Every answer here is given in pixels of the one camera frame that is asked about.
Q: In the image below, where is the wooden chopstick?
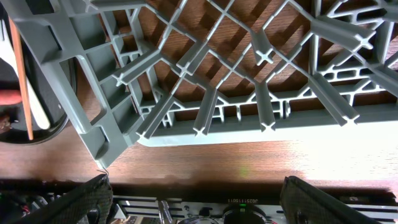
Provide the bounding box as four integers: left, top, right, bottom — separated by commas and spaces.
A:
9, 18, 34, 140

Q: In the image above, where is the grey dishwasher rack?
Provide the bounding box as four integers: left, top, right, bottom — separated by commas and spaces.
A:
2, 1, 397, 169

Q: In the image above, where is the white plastic fork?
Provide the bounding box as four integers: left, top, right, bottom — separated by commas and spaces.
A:
0, 18, 51, 131

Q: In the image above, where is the brown food scrap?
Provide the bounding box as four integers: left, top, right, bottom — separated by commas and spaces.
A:
0, 114, 12, 134

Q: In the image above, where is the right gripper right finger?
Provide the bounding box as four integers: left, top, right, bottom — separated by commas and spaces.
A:
280, 175, 379, 224

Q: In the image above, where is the round black tray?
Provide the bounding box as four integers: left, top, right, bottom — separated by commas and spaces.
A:
0, 6, 77, 146

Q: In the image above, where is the orange carrot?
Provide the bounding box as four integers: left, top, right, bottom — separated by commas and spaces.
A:
0, 90, 22, 105

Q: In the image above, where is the robot base electronics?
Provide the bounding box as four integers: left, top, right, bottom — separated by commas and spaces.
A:
0, 186, 398, 224

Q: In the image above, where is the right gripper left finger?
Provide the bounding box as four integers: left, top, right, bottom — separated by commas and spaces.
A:
18, 174, 113, 224

